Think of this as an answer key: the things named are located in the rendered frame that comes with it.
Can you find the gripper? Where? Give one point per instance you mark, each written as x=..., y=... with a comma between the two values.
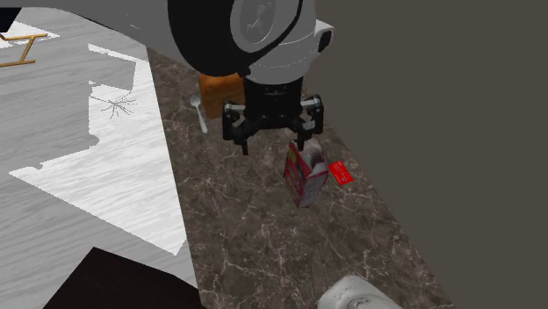
x=273, y=102

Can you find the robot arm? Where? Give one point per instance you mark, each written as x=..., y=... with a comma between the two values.
x=205, y=30

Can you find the red cereal box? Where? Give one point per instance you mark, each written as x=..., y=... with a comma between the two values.
x=299, y=179

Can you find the white spoon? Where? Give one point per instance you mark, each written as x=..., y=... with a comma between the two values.
x=200, y=115

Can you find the red card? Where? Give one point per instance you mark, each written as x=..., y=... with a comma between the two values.
x=341, y=173

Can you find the white rounded object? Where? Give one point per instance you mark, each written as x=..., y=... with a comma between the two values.
x=355, y=293

